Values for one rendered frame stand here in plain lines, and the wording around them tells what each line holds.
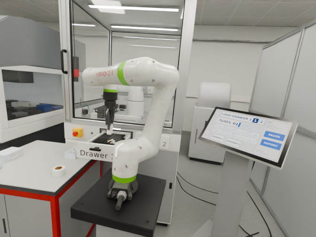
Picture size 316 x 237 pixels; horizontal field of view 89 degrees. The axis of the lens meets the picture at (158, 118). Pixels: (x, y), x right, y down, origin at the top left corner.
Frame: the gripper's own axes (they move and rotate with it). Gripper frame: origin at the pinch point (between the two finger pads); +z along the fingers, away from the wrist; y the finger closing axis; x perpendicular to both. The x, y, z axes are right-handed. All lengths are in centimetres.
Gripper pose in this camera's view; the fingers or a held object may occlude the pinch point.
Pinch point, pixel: (109, 129)
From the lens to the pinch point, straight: 117.8
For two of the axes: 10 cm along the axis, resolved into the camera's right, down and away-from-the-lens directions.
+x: 9.9, 0.9, -0.7
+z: -0.8, 9.8, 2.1
